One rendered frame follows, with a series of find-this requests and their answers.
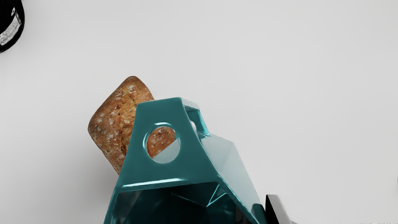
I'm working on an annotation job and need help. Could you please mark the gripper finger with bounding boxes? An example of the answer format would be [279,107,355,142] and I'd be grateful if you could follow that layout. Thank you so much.
[265,194,296,224]

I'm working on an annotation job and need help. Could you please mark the teal faceted mug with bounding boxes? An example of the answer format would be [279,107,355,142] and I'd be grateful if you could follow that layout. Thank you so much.
[104,97,268,224]

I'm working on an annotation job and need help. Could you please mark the brown crusty bread loaf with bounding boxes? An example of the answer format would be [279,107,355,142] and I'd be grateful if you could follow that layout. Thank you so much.
[88,76,176,175]

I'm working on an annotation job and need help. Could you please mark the black bottle with silver label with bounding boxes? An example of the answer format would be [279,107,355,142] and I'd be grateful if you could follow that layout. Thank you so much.
[0,0,25,54]

